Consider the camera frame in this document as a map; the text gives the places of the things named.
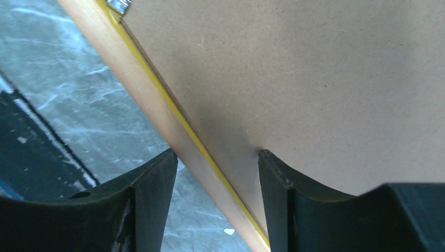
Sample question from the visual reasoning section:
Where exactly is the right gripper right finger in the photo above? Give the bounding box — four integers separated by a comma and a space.
258, 149, 444, 251

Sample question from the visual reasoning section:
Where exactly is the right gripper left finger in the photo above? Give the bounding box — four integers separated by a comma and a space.
1, 149, 178, 251

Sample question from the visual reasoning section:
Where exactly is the brown backing board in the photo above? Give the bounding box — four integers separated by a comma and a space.
123, 1, 444, 227

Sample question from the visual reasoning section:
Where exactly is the yellow wooden picture frame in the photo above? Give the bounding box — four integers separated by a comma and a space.
60, 1, 270, 251

